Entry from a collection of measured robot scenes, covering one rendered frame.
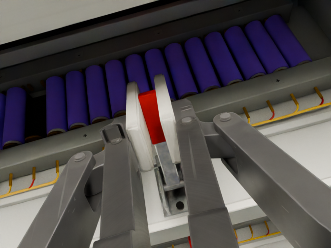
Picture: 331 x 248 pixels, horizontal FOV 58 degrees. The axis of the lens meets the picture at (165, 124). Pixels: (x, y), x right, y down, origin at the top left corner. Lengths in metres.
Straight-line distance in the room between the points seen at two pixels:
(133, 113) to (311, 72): 0.16
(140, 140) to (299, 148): 0.14
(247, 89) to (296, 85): 0.04
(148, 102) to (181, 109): 0.03
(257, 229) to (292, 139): 0.20
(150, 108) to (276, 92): 0.11
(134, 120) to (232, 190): 0.11
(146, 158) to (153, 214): 0.08
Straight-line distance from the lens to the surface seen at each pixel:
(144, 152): 0.16
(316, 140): 0.27
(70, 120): 0.28
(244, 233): 0.43
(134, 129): 0.15
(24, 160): 0.27
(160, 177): 0.22
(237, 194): 0.24
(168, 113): 0.15
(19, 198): 0.28
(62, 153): 0.26
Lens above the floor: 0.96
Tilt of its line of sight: 42 degrees down
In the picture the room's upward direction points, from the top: 16 degrees counter-clockwise
